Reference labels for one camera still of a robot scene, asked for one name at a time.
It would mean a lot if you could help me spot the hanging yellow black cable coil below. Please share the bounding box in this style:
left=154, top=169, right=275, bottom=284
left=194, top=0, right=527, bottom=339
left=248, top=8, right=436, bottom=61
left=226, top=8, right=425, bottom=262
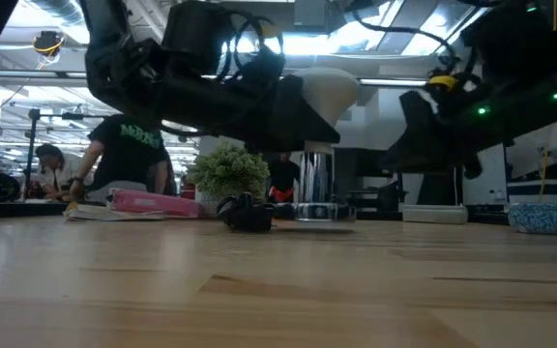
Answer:
left=31, top=29, right=66, bottom=68

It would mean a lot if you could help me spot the black upright panel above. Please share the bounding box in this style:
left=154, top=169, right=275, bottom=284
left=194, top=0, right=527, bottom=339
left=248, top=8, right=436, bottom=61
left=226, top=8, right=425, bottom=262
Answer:
left=417, top=172, right=459, bottom=207

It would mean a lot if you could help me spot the person in dark printed shirt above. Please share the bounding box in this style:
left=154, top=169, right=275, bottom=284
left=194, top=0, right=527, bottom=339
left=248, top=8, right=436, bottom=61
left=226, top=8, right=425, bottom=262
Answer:
left=68, top=113, right=179, bottom=203

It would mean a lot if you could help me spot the thick yellow cable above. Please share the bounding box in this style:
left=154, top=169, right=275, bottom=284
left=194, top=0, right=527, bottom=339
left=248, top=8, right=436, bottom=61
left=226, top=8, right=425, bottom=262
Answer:
left=538, top=142, right=552, bottom=204

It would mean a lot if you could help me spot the long ceiling light strip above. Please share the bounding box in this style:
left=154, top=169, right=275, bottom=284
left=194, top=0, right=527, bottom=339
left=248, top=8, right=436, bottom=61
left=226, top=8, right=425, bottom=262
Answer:
left=358, top=76, right=428, bottom=89

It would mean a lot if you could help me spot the black power cord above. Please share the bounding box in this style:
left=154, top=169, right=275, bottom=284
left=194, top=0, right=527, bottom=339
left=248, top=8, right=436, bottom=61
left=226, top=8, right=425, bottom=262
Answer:
left=216, top=191, right=276, bottom=234

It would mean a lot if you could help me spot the white reflector lightbulb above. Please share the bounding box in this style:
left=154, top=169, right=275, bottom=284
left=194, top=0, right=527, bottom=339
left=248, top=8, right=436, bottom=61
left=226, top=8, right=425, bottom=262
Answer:
left=293, top=66, right=360, bottom=156

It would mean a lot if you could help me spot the black background rig frame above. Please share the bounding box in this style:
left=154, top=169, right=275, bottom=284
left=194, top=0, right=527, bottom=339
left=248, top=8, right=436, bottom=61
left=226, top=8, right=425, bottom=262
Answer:
left=22, top=107, right=96, bottom=200

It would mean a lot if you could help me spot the blue patterned bowl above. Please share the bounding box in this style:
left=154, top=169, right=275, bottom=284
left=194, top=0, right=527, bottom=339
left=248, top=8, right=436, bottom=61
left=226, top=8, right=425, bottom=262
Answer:
left=507, top=201, right=557, bottom=236

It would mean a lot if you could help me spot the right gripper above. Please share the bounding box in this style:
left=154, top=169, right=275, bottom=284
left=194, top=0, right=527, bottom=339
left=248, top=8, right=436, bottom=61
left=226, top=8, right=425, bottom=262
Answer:
left=385, top=73, right=522, bottom=181

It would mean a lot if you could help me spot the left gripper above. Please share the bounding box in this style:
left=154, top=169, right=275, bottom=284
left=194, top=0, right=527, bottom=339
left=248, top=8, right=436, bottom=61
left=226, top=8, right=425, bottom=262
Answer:
left=154, top=46, right=342, bottom=155

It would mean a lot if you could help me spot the green potted plant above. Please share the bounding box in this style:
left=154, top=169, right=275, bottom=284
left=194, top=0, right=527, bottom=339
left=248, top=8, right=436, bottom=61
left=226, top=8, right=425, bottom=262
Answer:
left=186, top=143, right=272, bottom=219

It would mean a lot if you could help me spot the person seated at desk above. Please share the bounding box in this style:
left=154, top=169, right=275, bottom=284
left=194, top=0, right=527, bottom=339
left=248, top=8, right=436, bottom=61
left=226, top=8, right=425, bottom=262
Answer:
left=30, top=143, right=91, bottom=202

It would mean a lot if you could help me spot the person standing far away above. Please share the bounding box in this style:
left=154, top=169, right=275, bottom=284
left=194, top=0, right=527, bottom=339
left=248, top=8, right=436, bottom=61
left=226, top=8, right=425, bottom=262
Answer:
left=264, top=152, right=303, bottom=205

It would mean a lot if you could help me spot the pink paper packet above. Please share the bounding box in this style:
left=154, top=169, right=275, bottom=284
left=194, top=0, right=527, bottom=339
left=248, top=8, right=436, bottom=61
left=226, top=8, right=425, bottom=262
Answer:
left=107, top=188, right=204, bottom=220

